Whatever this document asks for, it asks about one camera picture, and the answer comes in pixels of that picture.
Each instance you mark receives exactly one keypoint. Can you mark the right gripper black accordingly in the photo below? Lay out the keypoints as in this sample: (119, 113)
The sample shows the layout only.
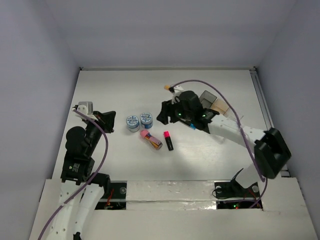
(167, 109)

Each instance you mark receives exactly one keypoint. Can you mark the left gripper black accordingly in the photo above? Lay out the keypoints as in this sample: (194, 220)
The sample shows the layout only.
(100, 120)

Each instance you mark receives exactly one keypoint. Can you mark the blue tape roll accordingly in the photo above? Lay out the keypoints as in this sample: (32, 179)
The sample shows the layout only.
(133, 123)
(146, 120)

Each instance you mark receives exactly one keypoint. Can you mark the blue black highlighter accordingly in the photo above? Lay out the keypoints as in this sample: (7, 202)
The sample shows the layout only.
(192, 126)

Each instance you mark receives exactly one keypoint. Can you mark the pink black highlighter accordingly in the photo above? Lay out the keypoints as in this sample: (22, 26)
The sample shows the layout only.
(168, 140)

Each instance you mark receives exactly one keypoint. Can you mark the pink capped crayon tube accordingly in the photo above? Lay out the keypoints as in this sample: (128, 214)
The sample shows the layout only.
(155, 143)

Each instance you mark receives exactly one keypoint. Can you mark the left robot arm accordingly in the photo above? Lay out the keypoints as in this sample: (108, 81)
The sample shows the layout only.
(81, 187)

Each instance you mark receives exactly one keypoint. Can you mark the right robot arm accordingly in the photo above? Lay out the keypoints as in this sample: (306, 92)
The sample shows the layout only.
(245, 136)

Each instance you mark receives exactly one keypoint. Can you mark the grey container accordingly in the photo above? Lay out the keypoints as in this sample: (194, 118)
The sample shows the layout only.
(207, 99)

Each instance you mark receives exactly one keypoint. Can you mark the orange container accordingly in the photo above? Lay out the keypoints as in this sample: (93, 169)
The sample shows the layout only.
(220, 106)

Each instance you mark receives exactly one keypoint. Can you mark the clear container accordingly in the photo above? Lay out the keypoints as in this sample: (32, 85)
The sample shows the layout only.
(232, 116)

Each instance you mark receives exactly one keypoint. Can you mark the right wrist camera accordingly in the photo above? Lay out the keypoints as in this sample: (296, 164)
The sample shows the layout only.
(176, 90)

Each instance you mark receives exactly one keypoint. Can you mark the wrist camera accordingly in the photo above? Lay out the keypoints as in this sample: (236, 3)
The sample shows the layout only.
(176, 90)
(86, 106)

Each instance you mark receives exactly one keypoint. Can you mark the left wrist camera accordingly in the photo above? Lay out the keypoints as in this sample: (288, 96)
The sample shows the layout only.
(86, 106)

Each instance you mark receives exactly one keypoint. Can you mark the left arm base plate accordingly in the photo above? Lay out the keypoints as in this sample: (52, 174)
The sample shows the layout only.
(115, 198)

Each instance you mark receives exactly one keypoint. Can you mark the aluminium rail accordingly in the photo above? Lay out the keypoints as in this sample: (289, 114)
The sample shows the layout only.
(268, 117)

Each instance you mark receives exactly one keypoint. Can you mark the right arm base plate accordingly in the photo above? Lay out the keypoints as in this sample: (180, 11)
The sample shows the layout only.
(231, 197)

